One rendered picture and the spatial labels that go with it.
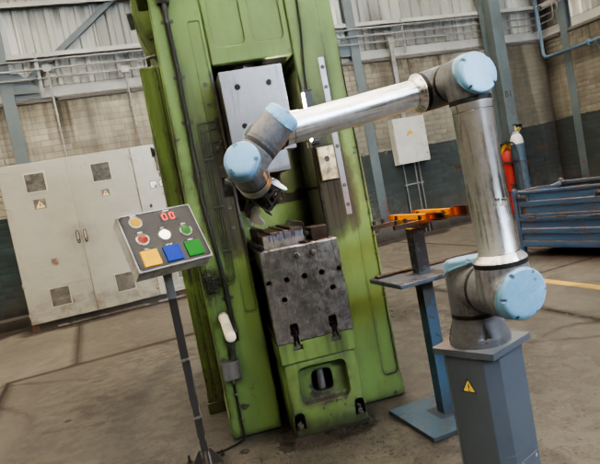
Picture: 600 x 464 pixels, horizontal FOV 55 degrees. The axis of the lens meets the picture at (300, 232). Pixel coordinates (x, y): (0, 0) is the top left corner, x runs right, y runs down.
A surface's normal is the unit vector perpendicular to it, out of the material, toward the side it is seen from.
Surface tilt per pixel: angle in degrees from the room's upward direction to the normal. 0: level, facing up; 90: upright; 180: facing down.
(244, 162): 72
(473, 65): 82
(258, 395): 90
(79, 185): 90
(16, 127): 90
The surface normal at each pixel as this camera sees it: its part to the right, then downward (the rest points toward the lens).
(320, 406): 0.20, 0.04
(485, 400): -0.75, 0.19
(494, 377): -0.07, 0.10
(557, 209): -0.88, 0.19
